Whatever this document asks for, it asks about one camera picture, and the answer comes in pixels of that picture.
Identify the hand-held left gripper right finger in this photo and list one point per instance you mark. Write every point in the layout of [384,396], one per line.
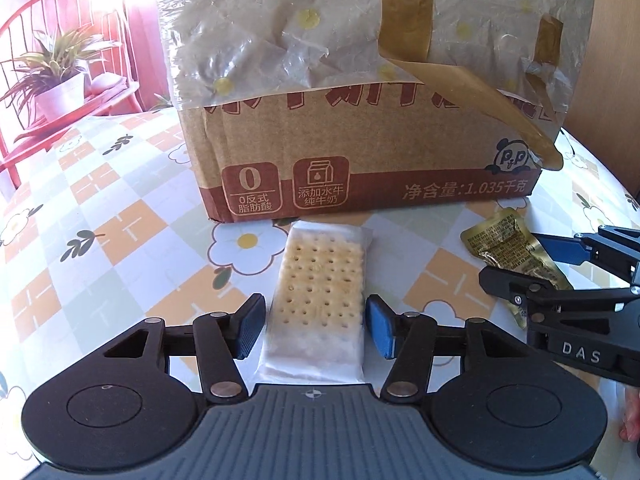
[380,325]

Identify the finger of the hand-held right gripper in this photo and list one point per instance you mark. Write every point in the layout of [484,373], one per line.
[505,282]
[557,249]

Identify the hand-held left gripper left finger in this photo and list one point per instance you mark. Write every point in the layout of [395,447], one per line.
[250,325]

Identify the gold snack packet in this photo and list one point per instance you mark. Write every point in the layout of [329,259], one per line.
[505,245]

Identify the clear cracker packet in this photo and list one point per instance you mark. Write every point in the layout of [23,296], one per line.
[315,285]

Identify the cardboard box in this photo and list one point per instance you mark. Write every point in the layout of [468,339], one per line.
[350,160]

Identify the person's right hand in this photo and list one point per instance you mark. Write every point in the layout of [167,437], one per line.
[631,415]

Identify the wooden door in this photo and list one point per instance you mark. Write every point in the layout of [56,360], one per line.
[625,85]

